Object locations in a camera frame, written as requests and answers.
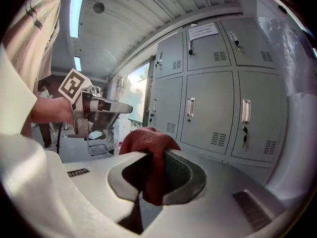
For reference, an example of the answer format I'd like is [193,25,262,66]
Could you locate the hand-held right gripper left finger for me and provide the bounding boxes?
[62,152,153,235]

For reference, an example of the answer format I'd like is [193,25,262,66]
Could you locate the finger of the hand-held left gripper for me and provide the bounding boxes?
[110,101,134,115]

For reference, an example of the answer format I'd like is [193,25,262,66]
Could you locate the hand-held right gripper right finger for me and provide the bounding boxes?
[148,149,286,234]

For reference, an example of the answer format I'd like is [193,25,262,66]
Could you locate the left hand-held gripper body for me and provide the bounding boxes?
[57,68,112,136]

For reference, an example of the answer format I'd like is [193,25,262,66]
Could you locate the red cloth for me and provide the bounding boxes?
[119,126,181,206]

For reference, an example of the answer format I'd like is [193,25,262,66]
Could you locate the grey metal locker doors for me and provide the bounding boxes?
[148,17,289,164]

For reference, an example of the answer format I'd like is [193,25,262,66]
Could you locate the person's left forearm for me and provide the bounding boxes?
[31,96,75,124]

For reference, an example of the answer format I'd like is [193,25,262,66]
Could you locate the white box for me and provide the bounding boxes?
[113,118,131,156]

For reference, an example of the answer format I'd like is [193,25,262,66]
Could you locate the person's beige shirt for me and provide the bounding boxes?
[0,0,71,136]

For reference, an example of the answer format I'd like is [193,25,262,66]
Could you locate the long ceiling light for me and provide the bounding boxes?
[69,0,88,38]

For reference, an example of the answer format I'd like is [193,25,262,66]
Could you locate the white paper notice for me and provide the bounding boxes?
[187,22,219,41]

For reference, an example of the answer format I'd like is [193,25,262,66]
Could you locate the clear plastic sheet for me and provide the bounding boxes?
[257,16,317,101]

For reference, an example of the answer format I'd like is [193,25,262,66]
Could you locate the black cable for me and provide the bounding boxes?
[55,122,62,155]

